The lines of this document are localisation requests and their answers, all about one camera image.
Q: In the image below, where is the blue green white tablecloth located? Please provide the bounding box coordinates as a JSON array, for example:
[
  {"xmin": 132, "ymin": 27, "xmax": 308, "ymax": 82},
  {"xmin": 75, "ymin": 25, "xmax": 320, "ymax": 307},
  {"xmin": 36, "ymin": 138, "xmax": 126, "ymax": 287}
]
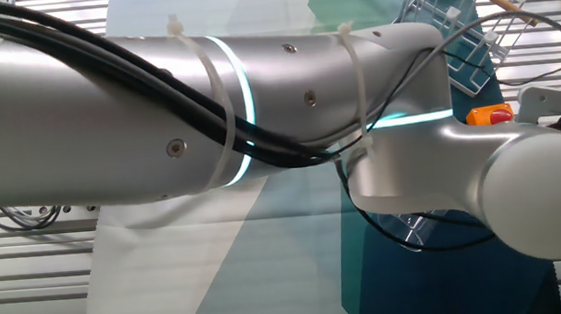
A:
[{"xmin": 56, "ymin": 0, "xmax": 561, "ymax": 314}]

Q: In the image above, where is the white wire cup rack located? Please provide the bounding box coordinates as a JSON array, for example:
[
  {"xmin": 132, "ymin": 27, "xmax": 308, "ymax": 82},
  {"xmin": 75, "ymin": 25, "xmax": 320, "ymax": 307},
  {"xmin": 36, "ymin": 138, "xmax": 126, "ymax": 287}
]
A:
[{"xmin": 393, "ymin": 0, "xmax": 537, "ymax": 103}]

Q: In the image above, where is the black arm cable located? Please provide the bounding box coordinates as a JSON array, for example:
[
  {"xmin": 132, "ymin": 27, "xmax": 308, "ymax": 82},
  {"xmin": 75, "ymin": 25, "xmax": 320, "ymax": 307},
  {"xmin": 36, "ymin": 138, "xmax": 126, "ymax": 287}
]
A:
[
  {"xmin": 0, "ymin": 0, "xmax": 561, "ymax": 193},
  {"xmin": 0, "ymin": 0, "xmax": 499, "ymax": 288}
]

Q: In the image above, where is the white zip tie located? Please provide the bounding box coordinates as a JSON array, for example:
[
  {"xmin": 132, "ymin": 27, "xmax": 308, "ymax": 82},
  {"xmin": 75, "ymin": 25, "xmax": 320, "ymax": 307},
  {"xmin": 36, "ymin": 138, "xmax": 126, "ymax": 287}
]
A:
[
  {"xmin": 335, "ymin": 19, "xmax": 377, "ymax": 158},
  {"xmin": 166, "ymin": 9, "xmax": 242, "ymax": 191}
]

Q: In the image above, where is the clear glass mug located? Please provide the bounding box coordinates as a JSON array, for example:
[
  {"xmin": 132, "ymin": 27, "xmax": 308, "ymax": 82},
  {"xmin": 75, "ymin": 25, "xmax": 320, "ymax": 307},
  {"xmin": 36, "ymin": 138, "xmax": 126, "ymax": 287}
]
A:
[{"xmin": 387, "ymin": 207, "xmax": 452, "ymax": 255}]

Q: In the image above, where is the orange emergency stop button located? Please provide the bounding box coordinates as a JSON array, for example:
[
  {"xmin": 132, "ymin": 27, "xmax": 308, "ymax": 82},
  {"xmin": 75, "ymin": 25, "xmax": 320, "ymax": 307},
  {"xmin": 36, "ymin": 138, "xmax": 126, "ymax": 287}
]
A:
[{"xmin": 464, "ymin": 102, "xmax": 516, "ymax": 128}]

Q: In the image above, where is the robot base cable bundle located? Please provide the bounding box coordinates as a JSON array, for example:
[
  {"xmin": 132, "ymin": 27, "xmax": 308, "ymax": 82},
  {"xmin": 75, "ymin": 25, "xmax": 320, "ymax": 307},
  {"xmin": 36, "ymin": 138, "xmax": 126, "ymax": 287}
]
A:
[{"xmin": 0, "ymin": 201, "xmax": 64, "ymax": 234}]

